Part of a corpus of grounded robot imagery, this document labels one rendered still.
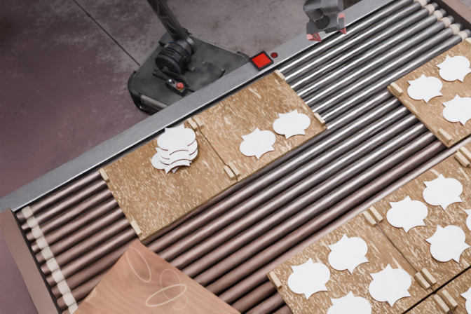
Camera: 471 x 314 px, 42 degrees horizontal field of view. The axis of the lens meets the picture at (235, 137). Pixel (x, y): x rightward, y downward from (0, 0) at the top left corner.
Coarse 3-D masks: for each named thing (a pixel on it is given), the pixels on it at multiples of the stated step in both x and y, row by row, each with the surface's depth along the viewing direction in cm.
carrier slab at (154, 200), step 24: (120, 168) 232; (144, 168) 231; (192, 168) 229; (216, 168) 228; (120, 192) 226; (144, 192) 225; (168, 192) 224; (192, 192) 223; (216, 192) 222; (144, 216) 220; (168, 216) 219
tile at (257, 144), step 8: (248, 136) 233; (256, 136) 233; (264, 136) 233; (272, 136) 232; (240, 144) 231; (248, 144) 231; (256, 144) 231; (264, 144) 230; (272, 144) 230; (248, 152) 229; (256, 152) 229; (264, 152) 229
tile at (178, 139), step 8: (168, 128) 232; (176, 128) 232; (184, 128) 232; (160, 136) 231; (168, 136) 230; (176, 136) 230; (184, 136) 230; (192, 136) 229; (160, 144) 228; (168, 144) 228; (176, 144) 228; (184, 144) 227
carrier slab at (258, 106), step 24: (240, 96) 246; (264, 96) 244; (288, 96) 243; (192, 120) 241; (216, 120) 240; (240, 120) 239; (264, 120) 238; (312, 120) 236; (216, 144) 234; (288, 144) 231; (240, 168) 227
